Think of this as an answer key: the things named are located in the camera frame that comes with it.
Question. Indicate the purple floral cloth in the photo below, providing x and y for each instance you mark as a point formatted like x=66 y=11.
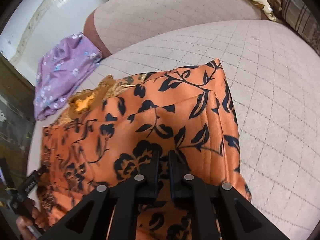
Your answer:
x=61 y=71

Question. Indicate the striped beige pillow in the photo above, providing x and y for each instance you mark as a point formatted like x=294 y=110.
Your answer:
x=300 y=18

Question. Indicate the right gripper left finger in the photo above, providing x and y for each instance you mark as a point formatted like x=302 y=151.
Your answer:
x=110 y=212

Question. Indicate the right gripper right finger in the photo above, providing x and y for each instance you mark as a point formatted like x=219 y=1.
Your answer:
x=216 y=212

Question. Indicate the person's left hand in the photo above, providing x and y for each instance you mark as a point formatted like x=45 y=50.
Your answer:
x=23 y=223

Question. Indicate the orange black floral blouse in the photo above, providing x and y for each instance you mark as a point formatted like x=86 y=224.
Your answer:
x=188 y=111

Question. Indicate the wooden glass door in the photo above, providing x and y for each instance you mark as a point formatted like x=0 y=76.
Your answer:
x=17 y=116

